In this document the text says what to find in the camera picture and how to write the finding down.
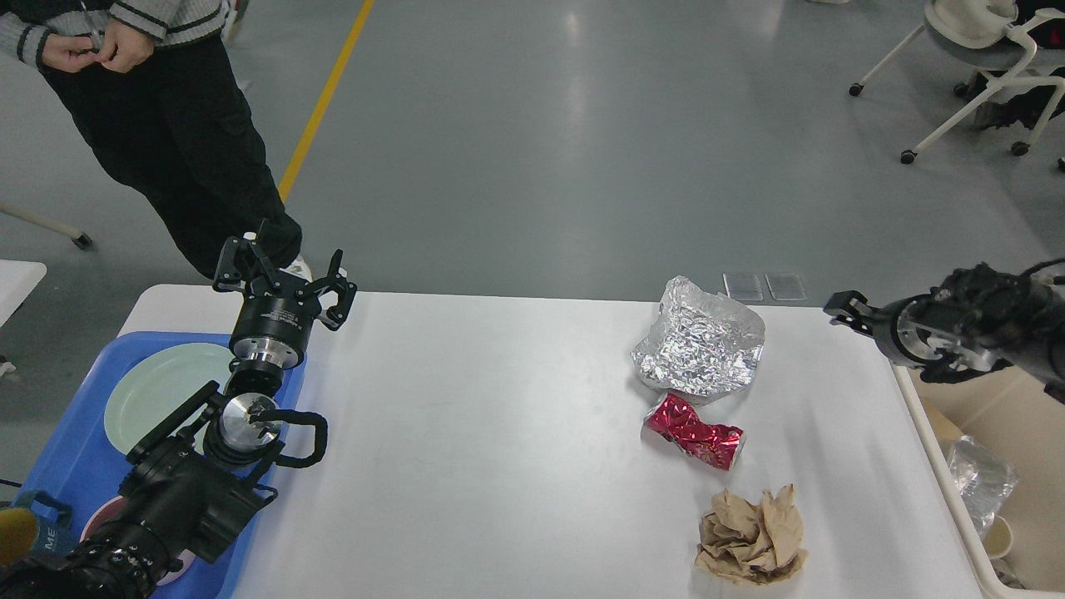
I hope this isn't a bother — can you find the beige waste bin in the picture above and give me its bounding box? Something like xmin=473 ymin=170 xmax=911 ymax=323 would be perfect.
xmin=892 ymin=365 xmax=1064 ymax=598

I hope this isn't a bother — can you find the white chair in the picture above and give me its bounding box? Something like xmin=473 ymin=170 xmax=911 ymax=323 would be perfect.
xmin=1 ymin=201 xmax=94 ymax=250
xmin=849 ymin=1 xmax=1064 ymax=166

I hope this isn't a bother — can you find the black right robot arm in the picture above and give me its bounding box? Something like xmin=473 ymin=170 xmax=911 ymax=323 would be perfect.
xmin=823 ymin=259 xmax=1064 ymax=403

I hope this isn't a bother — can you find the light green plate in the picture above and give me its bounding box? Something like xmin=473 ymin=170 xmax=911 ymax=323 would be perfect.
xmin=104 ymin=342 xmax=232 ymax=455

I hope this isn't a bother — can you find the white chair left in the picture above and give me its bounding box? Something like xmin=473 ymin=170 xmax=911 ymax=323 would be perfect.
xmin=1 ymin=201 xmax=94 ymax=250

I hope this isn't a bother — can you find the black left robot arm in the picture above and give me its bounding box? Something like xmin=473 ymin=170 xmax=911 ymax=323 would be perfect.
xmin=2 ymin=232 xmax=358 ymax=598

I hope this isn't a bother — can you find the person in grey sweater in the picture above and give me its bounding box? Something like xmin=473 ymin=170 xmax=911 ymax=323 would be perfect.
xmin=2 ymin=1 xmax=311 ymax=280

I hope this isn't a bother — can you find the crushed red can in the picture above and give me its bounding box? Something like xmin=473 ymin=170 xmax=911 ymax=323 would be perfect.
xmin=643 ymin=392 xmax=746 ymax=473

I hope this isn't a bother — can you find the blue HOME mug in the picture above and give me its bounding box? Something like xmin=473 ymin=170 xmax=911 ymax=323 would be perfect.
xmin=1 ymin=490 xmax=77 ymax=566

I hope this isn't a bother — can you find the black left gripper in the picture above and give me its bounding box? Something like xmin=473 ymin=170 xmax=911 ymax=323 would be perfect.
xmin=213 ymin=231 xmax=358 ymax=370

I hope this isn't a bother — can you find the brown paper in bin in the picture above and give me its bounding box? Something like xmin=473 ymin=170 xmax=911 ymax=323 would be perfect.
xmin=921 ymin=399 xmax=965 ymax=458

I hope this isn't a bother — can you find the brown paper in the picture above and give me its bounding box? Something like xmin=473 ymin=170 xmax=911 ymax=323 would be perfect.
xmin=921 ymin=399 xmax=965 ymax=458
xmin=695 ymin=484 xmax=809 ymax=587

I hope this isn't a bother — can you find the white chair right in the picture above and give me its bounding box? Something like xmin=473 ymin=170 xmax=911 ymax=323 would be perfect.
xmin=849 ymin=1 xmax=1064 ymax=166

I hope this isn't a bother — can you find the aluminium foil tray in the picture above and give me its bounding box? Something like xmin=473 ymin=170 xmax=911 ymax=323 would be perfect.
xmin=947 ymin=435 xmax=1019 ymax=538

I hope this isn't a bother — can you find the white paper cup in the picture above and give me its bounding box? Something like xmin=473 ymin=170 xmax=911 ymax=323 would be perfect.
xmin=981 ymin=515 xmax=1014 ymax=560

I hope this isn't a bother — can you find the aluminium foil sheet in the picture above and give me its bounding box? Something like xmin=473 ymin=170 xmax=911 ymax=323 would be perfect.
xmin=632 ymin=275 xmax=767 ymax=405

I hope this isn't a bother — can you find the small white side table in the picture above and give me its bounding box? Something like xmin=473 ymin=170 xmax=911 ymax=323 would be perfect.
xmin=1 ymin=259 xmax=47 ymax=326

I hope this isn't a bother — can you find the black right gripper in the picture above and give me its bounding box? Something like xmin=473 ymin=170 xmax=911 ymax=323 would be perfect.
xmin=823 ymin=290 xmax=999 ymax=373

